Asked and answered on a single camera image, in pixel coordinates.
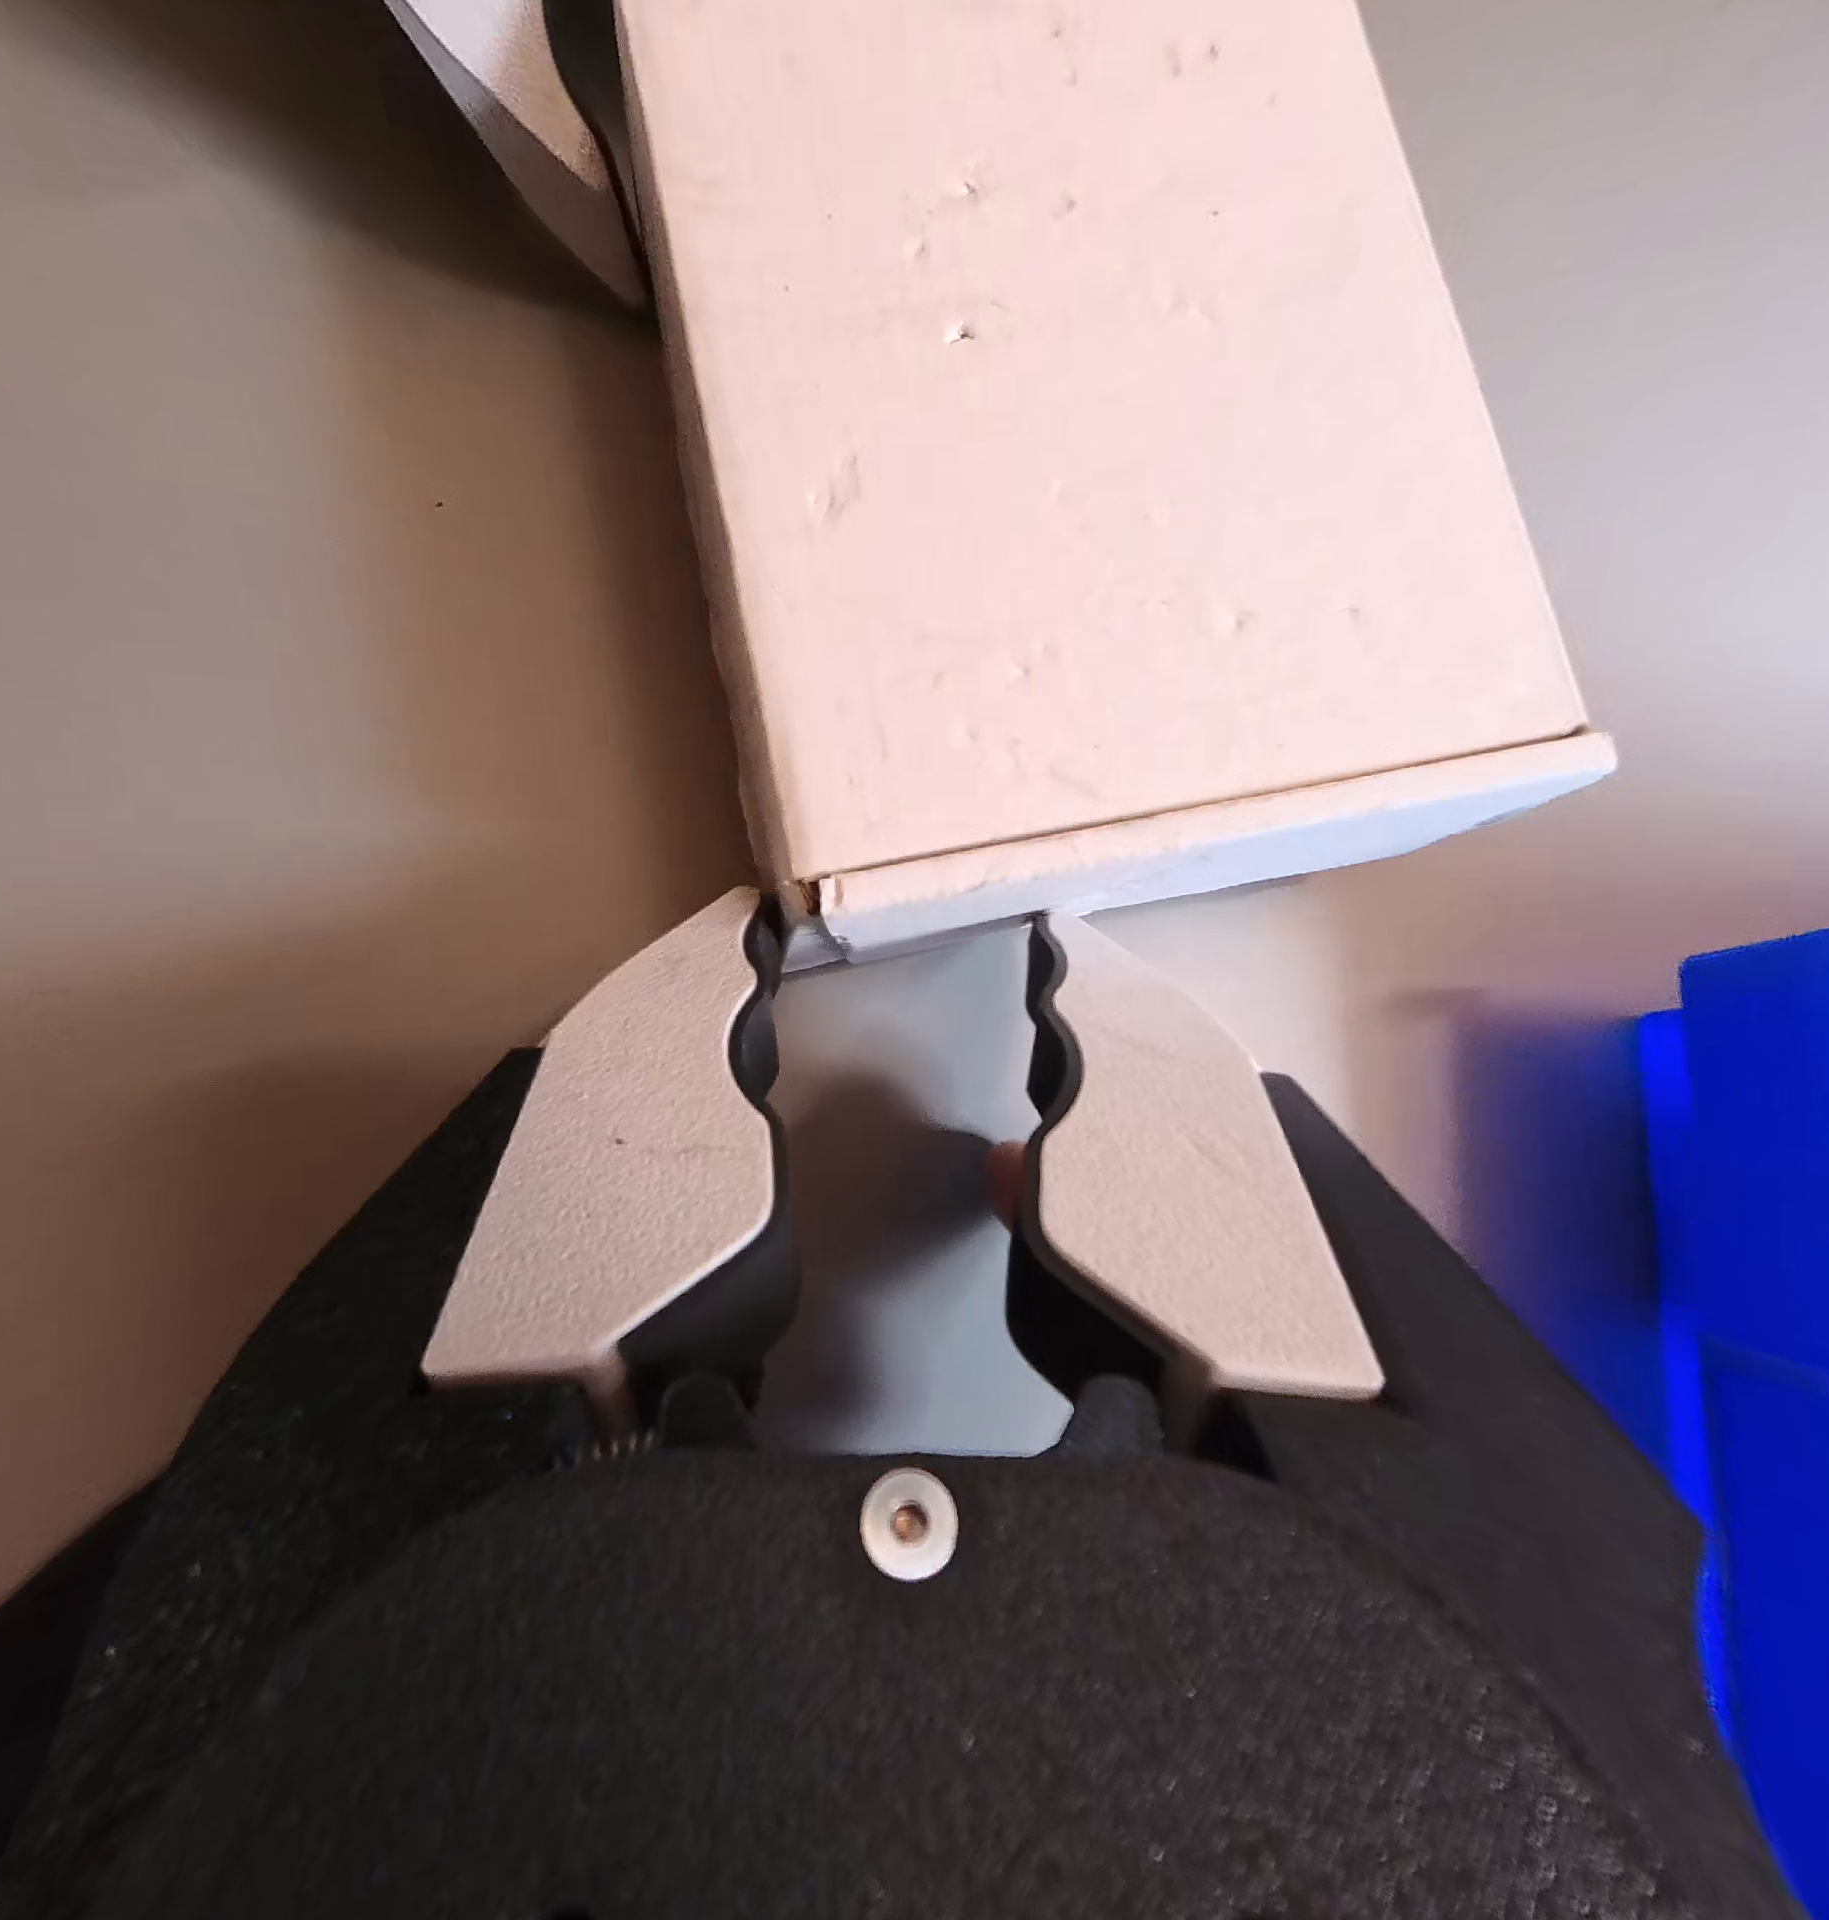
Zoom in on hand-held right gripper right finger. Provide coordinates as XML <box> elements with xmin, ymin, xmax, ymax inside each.
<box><xmin>1008</xmin><ymin>913</ymin><xmax>1386</xmax><ymax>1404</ymax></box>

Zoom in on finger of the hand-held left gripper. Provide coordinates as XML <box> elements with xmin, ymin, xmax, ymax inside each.
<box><xmin>386</xmin><ymin>0</ymin><xmax>653</xmax><ymax>313</ymax></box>

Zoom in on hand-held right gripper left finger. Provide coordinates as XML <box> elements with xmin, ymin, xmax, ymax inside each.
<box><xmin>421</xmin><ymin>885</ymin><xmax>798</xmax><ymax>1396</ymax></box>

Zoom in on blue plastic bin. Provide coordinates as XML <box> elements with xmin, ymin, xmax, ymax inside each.
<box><xmin>1453</xmin><ymin>922</ymin><xmax>1829</xmax><ymax>1920</ymax></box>

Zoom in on white cardboard box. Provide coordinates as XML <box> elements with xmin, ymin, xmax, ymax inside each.
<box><xmin>610</xmin><ymin>0</ymin><xmax>1620</xmax><ymax>1459</ymax></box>

